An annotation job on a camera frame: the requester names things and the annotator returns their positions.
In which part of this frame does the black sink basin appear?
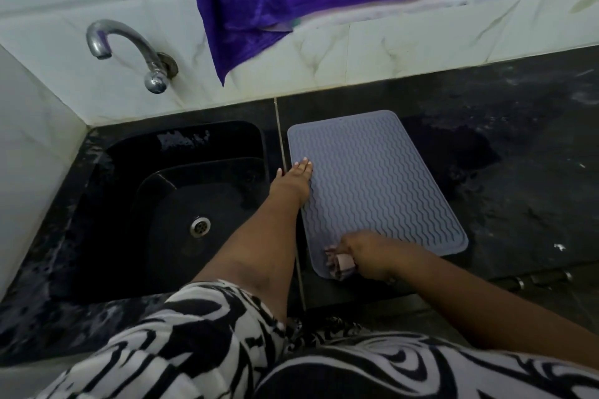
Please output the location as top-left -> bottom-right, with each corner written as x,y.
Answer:
83,120 -> 282,302

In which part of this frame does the pink cleaning cloth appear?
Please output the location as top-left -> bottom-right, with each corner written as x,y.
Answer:
324,246 -> 358,282

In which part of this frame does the metal sink drain strainer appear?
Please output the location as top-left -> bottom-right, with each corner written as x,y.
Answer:
190,216 -> 212,239

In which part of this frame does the grey wavy silicone drying mat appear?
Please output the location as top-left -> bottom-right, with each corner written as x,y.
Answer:
286,110 -> 470,280

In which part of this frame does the person's right forearm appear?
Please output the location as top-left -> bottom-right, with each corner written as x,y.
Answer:
387,244 -> 599,372

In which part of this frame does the chrome wall faucet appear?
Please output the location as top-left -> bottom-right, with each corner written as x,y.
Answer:
85,19 -> 179,95

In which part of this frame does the black and white patterned garment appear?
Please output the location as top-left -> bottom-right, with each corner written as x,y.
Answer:
27,279 -> 599,399

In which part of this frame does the person's right hand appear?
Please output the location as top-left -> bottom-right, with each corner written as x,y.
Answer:
334,231 -> 404,284

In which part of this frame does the person's left hand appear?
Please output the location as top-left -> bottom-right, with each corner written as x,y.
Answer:
269,157 -> 314,208

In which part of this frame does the person's left forearm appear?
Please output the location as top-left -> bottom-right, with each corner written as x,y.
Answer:
191,192 -> 310,325

